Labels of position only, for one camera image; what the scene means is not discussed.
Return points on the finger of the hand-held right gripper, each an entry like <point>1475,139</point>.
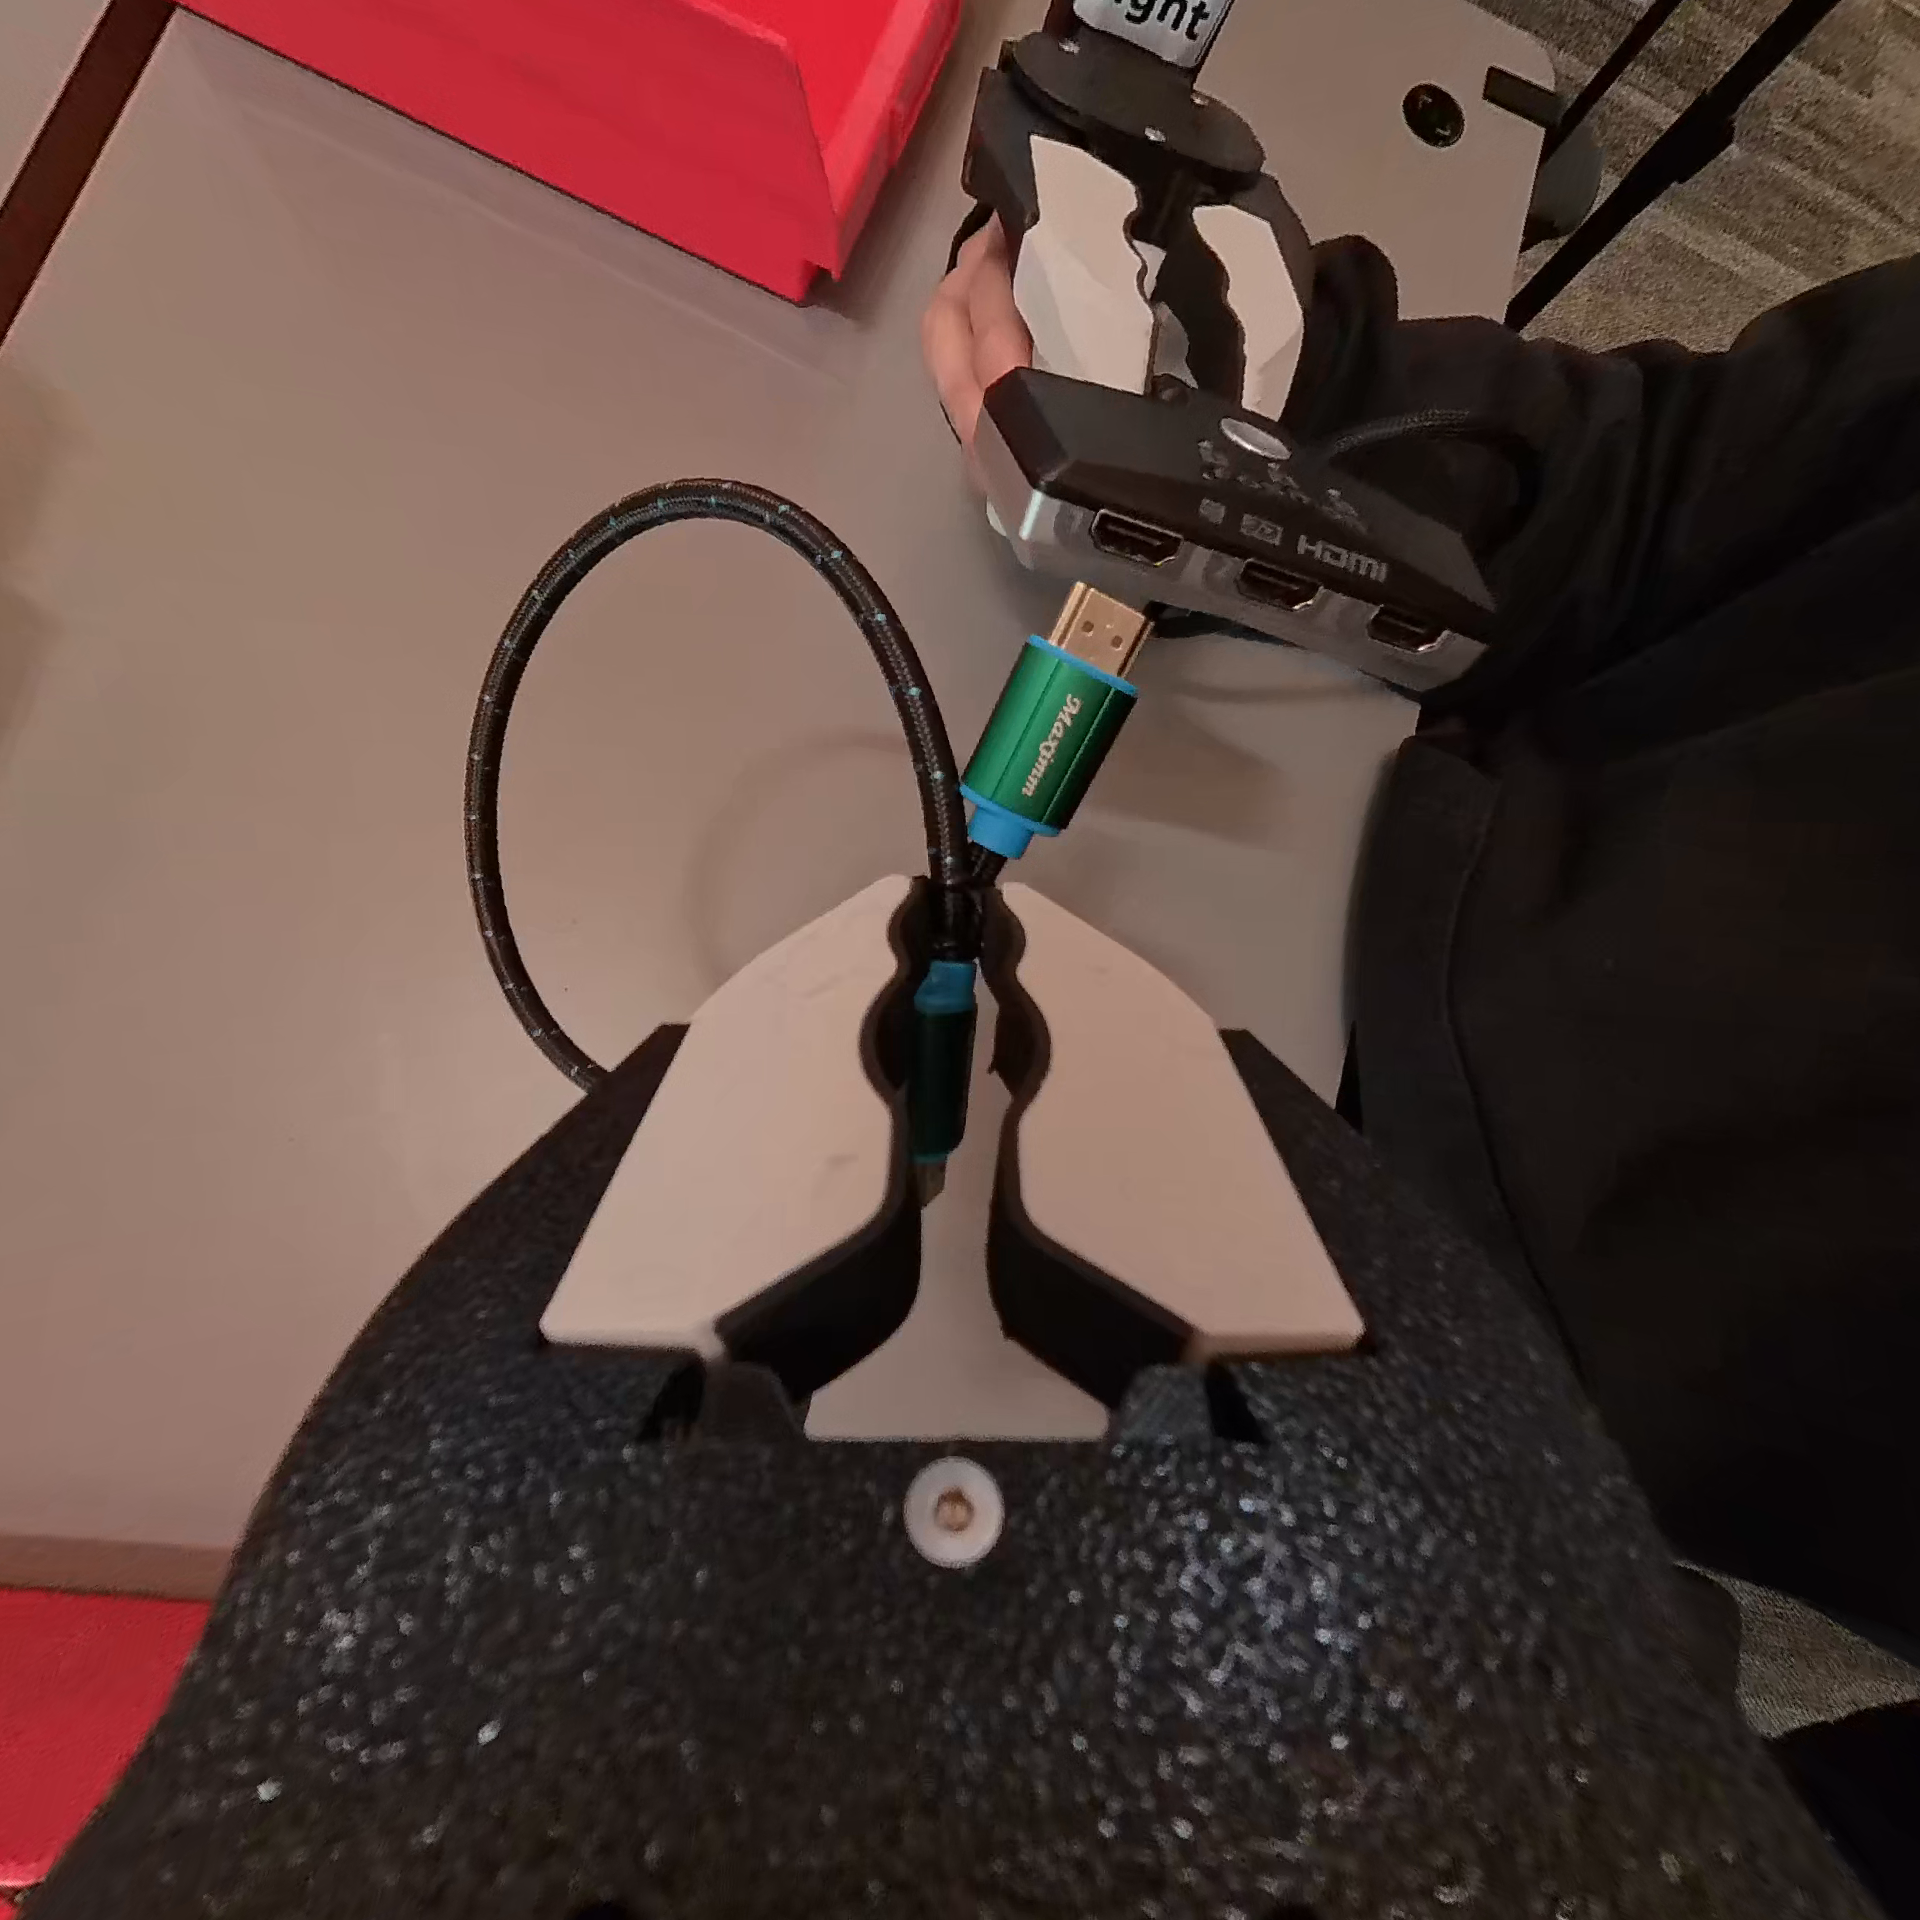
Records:
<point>1071,271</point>
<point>1276,300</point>

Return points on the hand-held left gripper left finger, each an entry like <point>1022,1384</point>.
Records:
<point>750,1138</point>

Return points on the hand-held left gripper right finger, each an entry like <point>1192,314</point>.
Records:
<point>1187,1186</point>

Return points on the black video switch box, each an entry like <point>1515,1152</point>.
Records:
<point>1110,448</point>

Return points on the person's right forearm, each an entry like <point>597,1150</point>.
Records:
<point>1650,448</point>

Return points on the person's right hand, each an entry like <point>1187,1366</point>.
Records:
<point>965,336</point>

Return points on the black metal stand legs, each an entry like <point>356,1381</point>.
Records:
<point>1650,165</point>

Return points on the person's black jacket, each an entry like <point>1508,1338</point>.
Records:
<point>1650,1050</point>

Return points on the red plastic box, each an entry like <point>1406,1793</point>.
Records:
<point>75,1753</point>
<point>598,104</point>

